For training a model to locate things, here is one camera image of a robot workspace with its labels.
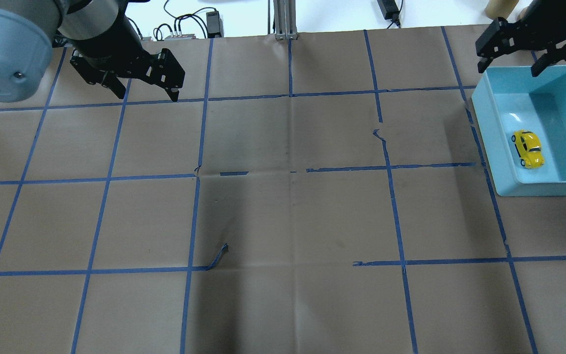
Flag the aluminium frame post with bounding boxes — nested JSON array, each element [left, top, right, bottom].
[[272, 0, 298, 42]]

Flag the light blue plastic bin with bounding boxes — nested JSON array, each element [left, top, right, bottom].
[[472, 65, 566, 197]]

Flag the yellow toy beetle car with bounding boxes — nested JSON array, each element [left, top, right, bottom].
[[510, 130, 544, 170]]

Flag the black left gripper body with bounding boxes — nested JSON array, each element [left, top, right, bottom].
[[59, 14, 150, 85]]

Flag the brown paper table cover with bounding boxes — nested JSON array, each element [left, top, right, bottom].
[[0, 25, 566, 354]]

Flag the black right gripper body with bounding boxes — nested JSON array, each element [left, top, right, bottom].
[[476, 0, 566, 62]]

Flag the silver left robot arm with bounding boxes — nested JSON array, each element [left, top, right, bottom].
[[0, 0, 186, 103]]

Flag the black power adapter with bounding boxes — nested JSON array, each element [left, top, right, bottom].
[[377, 0, 404, 28], [206, 10, 224, 38]]

